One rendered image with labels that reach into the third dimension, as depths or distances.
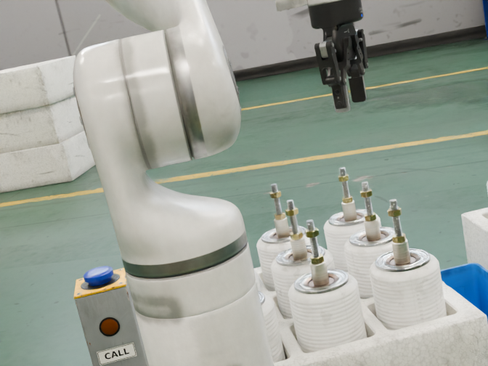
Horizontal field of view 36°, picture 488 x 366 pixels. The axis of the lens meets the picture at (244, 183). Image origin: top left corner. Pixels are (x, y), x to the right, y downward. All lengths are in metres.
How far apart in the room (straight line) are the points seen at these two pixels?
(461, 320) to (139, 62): 0.67
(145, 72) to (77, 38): 6.13
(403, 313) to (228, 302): 0.54
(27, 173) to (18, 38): 3.38
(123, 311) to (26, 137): 2.59
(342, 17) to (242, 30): 5.10
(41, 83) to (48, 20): 3.28
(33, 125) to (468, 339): 2.75
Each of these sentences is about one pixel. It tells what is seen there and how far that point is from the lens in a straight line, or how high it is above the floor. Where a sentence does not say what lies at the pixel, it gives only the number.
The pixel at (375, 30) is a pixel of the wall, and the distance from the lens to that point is 6.02.
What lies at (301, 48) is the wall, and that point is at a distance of 6.08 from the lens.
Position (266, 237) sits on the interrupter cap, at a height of 0.25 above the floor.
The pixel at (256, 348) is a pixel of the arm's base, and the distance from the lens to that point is 0.55.
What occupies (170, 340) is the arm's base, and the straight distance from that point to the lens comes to 0.53.
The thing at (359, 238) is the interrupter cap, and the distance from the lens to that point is 1.17.
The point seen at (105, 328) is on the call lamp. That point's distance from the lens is 1.02.
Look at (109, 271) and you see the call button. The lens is 1.02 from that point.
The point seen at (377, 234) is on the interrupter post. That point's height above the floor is 0.26.
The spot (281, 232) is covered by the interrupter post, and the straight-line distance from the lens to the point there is 1.24.
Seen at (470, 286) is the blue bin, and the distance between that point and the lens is 1.38.
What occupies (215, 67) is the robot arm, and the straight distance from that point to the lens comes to 0.49.
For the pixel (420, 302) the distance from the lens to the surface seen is 1.04.
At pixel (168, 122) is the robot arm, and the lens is 0.48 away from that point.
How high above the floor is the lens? 0.64
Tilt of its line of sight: 14 degrees down
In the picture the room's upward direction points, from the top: 12 degrees counter-clockwise
